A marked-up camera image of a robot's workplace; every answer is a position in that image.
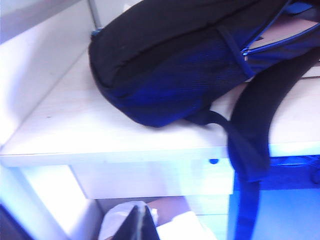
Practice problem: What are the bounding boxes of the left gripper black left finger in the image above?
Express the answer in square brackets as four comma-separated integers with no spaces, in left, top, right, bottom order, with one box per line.
[109,204,145,240]

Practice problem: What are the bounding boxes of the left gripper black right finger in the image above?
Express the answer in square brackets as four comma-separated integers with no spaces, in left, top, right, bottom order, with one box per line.
[139,206,161,240]

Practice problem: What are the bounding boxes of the dark blue fabric backpack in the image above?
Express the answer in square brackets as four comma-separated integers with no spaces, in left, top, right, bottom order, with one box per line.
[88,0,320,240]

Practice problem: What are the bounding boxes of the pink cover white book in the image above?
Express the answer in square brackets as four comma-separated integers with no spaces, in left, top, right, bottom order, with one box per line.
[245,18,317,51]

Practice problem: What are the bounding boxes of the white desk riser platform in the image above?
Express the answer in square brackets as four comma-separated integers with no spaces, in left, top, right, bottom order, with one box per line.
[300,65,320,81]

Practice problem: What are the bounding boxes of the white crumpled plastic sheet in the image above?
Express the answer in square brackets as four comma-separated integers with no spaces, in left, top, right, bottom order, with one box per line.
[98,200,161,240]

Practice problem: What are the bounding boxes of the white drawer cabinet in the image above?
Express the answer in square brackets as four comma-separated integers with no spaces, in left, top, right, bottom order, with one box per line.
[0,159,235,240]

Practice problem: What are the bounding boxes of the grey framed cubicle partition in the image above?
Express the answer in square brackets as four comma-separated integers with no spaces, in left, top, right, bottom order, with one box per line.
[0,0,106,47]

